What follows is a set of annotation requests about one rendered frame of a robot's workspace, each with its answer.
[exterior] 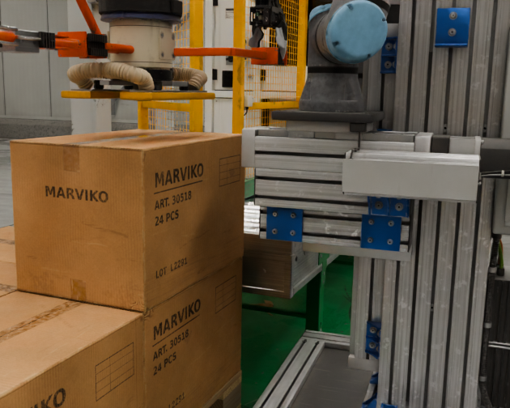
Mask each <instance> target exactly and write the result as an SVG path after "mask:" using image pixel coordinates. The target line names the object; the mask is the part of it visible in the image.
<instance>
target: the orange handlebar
mask: <svg viewBox="0 0 510 408"><path fill-rule="evenodd" d="M0 40H3V41H10V42H14V41H15V34H14V33H13V32H6V31H0ZM55 40H56V42H55V46H56V48H55V49H53V50H54V51H57V50H58V49H69V48H70V49H80V48H81V46H82V43H81V41H80V40H77V39H70V38H69V37H68V36H62V35H55ZM40 49H45V50H49V49H46V48H40ZM107 50H108V53H116V54H119V53H133V52H134V47H133V46H131V45H119V44H113V43H107ZM174 55H175V57H183V56H233V57H246V58H253V59H261V60H266V59H267V52H262V51H256V50H250V49H239V48H229V47H228V48H175V49H174Z"/></svg>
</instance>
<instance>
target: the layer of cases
mask: <svg viewBox="0 0 510 408"><path fill-rule="evenodd" d="M242 262H243V257H240V258H239V259H237V260H235V261H234V262H232V263H230V264H228V265H227V266H224V267H223V268H222V269H220V270H217V271H216V272H214V273H213V274H211V275H209V276H207V277H205V278H204V279H202V280H201V281H199V282H197V283H195V284H194V285H192V286H190V287H188V288H186V289H184V290H183V291H181V292H179V293H178V294H176V295H174V296H173V297H171V298H169V299H167V300H165V301H164V302H163V303H161V304H158V305H157V306H155V307H154V308H152V309H150V310H148V311H146V312H138V311H133V310H128V309H123V308H114V307H110V306H105V305H100V304H92V303H87V302H83V301H77V300H69V299H64V298H60V297H55V296H50V295H42V294H36V293H32V292H27V291H19V290H17V281H16V264H15V232H14V227H11V226H7V227H2V228H0V408H202V407H203V406H204V405H205V404H206V403H207V402H208V401H209V400H210V399H211V398H212V397H213V396H214V395H215V394H216V393H217V392H218V391H219V390H220V389H221V388H222V387H223V386H224V385H225V384H226V383H227V382H228V381H229V380H230V379H231V378H232V377H233V376H234V375H235V374H236V373H237V372H238V371H239V370H240V360H241V311H242Z"/></svg>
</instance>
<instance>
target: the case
mask: <svg viewBox="0 0 510 408"><path fill-rule="evenodd" d="M241 145H242V134H225V133H209V132H192V131H175V130H143V129H136V130H119V131H110V132H101V133H91V134H74V135H65V136H55V137H46V138H29V139H20V140H11V141H10V150H11V183H12V199H13V215H14V232H15V264H16V281H17V290H19V291H27V292H32V293H36V294H42V295H50V296H55V297H60V298H64V299H69V300H77V301H83V302H87V303H92V304H100V305H105V306H110V307H114V308H123V309H128V310H133V311H138V312H146V311H148V310H150V309H152V308H154V307H155V306H157V305H158V304H161V303H163V302H164V301H165V300H167V299H169V298H171V297H173V296H174V295H176V294H178V293H179V292H181V291H183V290H184V289H186V288H188V287H190V286H192V285H194V284H195V283H197V282H199V281H201V280H202V279H204V278H205V277H207V276H209V275H211V274H213V273H214V272H216V271H217V270H220V269H222V268H223V267H224V266H227V265H228V264H230V263H232V262H234V261H235V260H237V259H239V258H240V257H243V256H244V178H245V167H241Z"/></svg>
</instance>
